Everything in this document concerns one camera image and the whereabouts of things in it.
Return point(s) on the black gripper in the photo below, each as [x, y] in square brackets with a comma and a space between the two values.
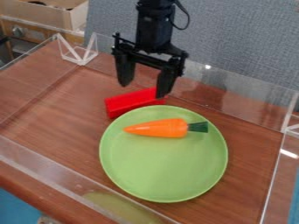
[167, 59]

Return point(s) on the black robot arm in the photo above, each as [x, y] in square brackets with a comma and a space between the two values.
[153, 50]

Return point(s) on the orange toy carrot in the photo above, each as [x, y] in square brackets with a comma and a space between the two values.
[170, 128]

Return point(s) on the green plate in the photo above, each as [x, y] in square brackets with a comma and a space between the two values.
[163, 169]

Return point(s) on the red block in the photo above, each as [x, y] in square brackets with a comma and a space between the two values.
[126, 102]

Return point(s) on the cardboard box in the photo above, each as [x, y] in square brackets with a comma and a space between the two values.
[66, 14]

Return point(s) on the wooden shelf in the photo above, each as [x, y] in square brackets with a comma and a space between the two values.
[34, 32]

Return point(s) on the clear acrylic corner bracket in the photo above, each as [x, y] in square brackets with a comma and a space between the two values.
[77, 54]

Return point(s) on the clear acrylic tray wall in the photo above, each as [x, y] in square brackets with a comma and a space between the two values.
[53, 120]

